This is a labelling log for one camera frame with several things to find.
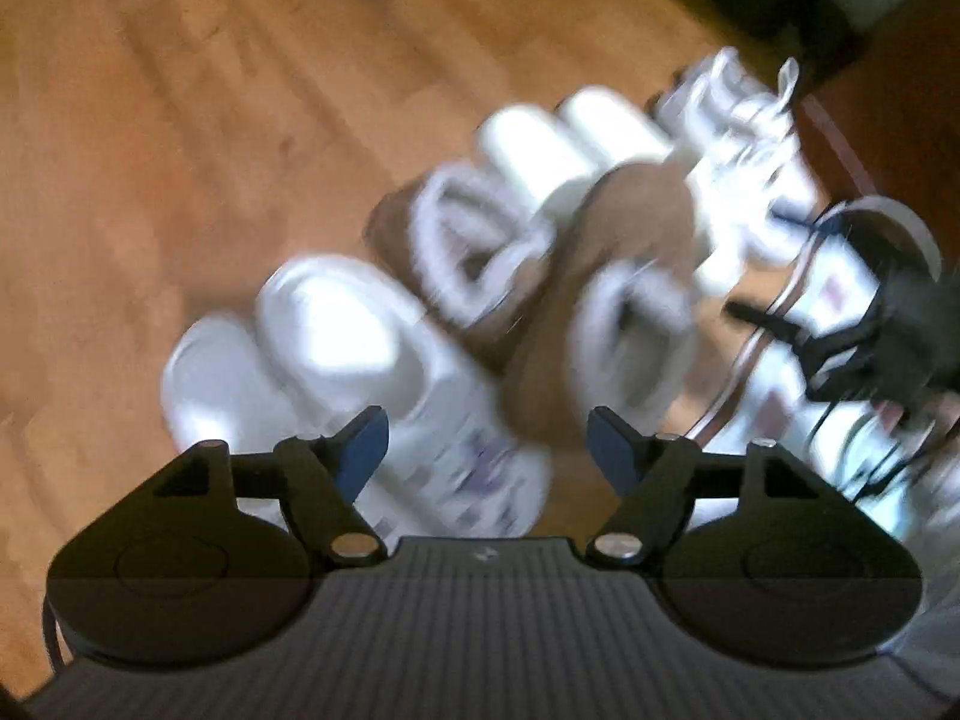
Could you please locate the white lace sneaker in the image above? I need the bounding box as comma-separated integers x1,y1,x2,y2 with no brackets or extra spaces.
651,73,804,298
708,47,818,218

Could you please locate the tan fleece boot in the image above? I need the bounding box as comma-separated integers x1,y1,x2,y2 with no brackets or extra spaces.
501,163,698,450
364,161,556,374

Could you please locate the white clog with charms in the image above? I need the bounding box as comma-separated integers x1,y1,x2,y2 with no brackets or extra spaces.
256,255,550,544

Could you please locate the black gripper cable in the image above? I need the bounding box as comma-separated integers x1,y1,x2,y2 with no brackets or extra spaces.
771,208,947,501

